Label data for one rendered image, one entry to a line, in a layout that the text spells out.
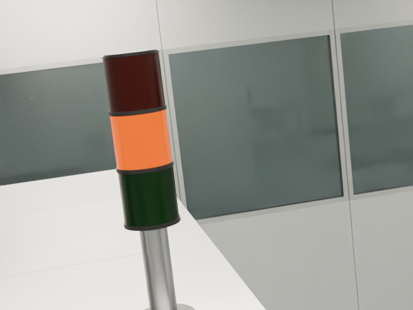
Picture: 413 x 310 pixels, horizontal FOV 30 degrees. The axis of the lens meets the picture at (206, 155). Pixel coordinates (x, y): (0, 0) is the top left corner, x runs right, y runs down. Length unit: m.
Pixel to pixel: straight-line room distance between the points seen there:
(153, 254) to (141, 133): 0.11
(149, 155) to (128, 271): 0.27
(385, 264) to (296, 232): 0.74
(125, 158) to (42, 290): 0.27
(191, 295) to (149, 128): 0.21
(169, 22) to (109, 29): 0.40
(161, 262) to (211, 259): 0.22
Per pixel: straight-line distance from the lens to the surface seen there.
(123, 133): 0.66
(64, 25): 5.17
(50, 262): 0.99
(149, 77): 0.65
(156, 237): 0.68
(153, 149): 0.66
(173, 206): 0.67
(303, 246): 5.63
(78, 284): 0.88
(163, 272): 0.69
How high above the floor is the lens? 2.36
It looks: 9 degrees down
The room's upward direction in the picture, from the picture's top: 7 degrees counter-clockwise
